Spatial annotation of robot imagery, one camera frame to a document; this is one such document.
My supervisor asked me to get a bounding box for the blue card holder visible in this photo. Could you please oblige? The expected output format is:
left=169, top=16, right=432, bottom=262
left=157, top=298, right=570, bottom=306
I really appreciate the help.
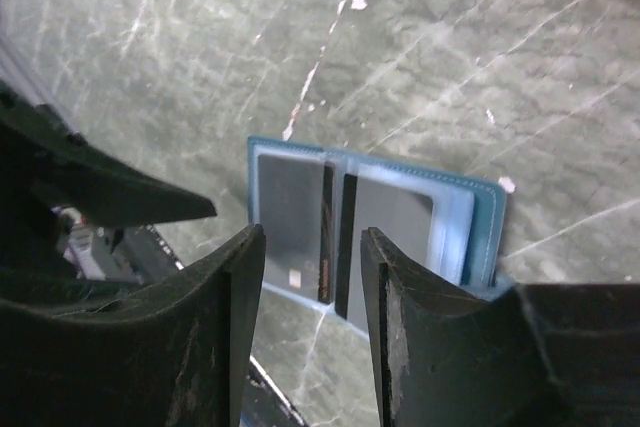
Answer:
left=247, top=136, right=507, bottom=320

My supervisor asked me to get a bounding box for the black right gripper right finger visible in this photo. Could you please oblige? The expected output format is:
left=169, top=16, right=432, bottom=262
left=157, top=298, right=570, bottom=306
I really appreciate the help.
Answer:
left=361, top=228, right=639, bottom=426

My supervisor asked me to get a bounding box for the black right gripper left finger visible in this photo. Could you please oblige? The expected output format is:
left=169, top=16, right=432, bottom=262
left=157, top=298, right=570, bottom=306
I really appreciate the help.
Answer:
left=1, top=225, right=266, bottom=426

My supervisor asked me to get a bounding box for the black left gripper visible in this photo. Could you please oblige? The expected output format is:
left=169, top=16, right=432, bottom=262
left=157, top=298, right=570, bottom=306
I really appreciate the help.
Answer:
left=1, top=81, right=217, bottom=297

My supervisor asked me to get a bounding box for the black card stripe side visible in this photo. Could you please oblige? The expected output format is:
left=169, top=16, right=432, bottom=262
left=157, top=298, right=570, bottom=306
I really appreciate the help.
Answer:
left=334, top=174, right=433, bottom=333

